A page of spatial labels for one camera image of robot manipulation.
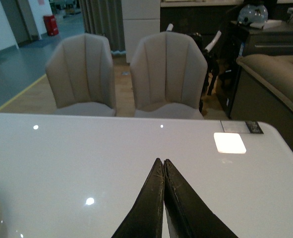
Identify blue helmet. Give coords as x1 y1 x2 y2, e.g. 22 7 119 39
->
237 3 268 26

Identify beige chair right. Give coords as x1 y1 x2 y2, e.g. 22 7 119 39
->
130 31 208 119

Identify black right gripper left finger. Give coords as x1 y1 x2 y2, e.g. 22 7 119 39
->
112 158 165 238

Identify beige chair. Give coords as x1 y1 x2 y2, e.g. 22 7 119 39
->
45 33 117 117
130 31 208 119

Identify red bin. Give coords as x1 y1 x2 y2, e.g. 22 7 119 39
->
43 14 59 36

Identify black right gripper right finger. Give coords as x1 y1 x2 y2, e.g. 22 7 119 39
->
164 159 237 238

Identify beige sofa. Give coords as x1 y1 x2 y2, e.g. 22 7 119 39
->
230 54 293 151

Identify table corner label sticker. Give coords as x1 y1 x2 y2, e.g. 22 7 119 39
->
221 120 263 134

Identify white pillar cabinet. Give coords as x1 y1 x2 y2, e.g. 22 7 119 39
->
121 0 161 63

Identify beige chair left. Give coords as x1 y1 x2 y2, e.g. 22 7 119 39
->
45 33 117 117

